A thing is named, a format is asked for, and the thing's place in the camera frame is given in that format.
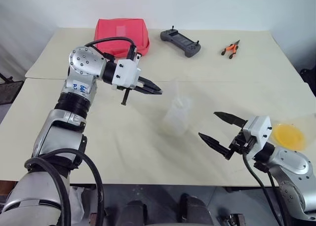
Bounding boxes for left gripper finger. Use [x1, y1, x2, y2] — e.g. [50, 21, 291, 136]
[134, 85, 163, 96]
[137, 75, 162, 92]

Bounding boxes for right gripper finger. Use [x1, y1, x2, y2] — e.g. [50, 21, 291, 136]
[213, 111, 248, 127]
[198, 132, 232, 157]

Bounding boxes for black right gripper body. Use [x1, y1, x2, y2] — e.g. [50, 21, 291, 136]
[225, 123, 256, 161]

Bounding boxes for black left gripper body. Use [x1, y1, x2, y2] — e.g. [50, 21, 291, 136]
[120, 44, 149, 106]

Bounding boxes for gray handheld controller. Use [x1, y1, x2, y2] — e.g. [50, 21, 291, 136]
[159, 25, 201, 59]

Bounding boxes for red fabric pouch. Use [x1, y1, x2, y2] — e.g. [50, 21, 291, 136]
[95, 18, 152, 57]

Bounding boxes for dark rounded shape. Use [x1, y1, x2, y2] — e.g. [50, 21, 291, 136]
[120, 200, 149, 226]
[178, 192, 213, 226]

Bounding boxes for dark object beside table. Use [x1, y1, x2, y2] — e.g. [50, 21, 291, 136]
[299, 68, 316, 99]

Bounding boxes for clear plastic bag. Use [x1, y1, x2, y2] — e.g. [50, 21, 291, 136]
[69, 186, 86, 222]

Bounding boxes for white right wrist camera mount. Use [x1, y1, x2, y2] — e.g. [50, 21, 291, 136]
[242, 115, 273, 154]

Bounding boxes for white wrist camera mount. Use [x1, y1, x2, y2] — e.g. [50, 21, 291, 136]
[111, 59, 142, 90]
[242, 115, 273, 154]

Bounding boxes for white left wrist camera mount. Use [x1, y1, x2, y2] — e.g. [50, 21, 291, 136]
[111, 59, 142, 90]

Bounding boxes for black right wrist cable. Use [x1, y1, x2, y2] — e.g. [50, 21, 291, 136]
[241, 153, 281, 226]

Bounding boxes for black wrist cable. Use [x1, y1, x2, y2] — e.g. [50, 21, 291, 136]
[241, 153, 281, 226]
[84, 36, 136, 62]

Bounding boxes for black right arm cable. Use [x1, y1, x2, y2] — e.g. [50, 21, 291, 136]
[266, 170, 284, 226]

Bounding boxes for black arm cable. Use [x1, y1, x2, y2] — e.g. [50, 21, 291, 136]
[266, 170, 284, 226]
[24, 148, 105, 226]

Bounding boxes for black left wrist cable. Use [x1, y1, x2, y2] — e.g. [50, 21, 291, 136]
[84, 36, 136, 62]

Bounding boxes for orange handled pliers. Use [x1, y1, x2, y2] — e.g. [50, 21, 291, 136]
[221, 39, 241, 60]

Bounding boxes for dark metal bracket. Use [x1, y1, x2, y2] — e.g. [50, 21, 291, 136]
[216, 211, 245, 226]

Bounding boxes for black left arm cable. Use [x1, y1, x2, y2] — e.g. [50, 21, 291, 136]
[24, 148, 105, 226]

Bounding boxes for black metal frame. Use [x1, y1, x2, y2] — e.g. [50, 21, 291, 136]
[0, 72, 25, 106]

